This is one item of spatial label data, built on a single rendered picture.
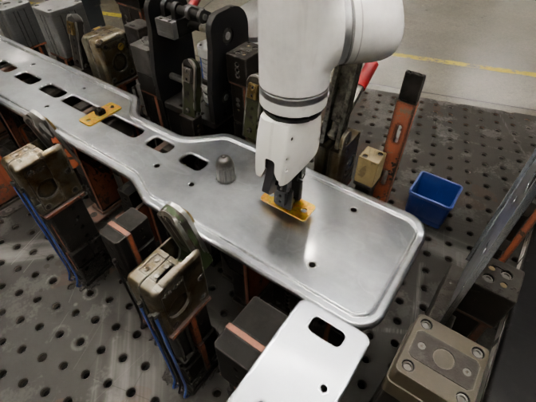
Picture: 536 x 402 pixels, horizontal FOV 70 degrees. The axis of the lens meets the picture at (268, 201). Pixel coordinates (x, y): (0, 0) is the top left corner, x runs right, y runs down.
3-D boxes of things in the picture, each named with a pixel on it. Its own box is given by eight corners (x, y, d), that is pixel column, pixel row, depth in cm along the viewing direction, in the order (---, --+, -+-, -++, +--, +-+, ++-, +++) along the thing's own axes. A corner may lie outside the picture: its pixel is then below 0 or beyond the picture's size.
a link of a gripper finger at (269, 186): (278, 133, 49) (293, 145, 55) (253, 187, 50) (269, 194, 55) (286, 136, 49) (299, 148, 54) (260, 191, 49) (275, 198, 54)
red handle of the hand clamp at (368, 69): (319, 131, 65) (362, 53, 66) (321, 136, 67) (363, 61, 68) (340, 139, 63) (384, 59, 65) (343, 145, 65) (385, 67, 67)
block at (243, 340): (218, 411, 68) (197, 343, 48) (255, 360, 75) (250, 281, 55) (261, 447, 64) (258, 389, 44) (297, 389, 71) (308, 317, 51)
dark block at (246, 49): (237, 202, 104) (225, 52, 74) (253, 188, 108) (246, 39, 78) (252, 210, 102) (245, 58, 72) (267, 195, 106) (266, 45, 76)
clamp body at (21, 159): (61, 276, 88) (-21, 159, 63) (104, 242, 95) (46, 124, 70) (86, 297, 84) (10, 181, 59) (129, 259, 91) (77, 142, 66)
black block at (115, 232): (128, 324, 80) (79, 235, 59) (166, 287, 86) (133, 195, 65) (155, 346, 77) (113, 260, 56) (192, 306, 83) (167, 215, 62)
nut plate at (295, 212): (259, 199, 61) (258, 194, 60) (272, 186, 63) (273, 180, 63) (304, 222, 58) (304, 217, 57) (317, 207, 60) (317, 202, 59)
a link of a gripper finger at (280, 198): (277, 167, 56) (276, 199, 61) (264, 179, 54) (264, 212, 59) (295, 176, 54) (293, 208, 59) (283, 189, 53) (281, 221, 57)
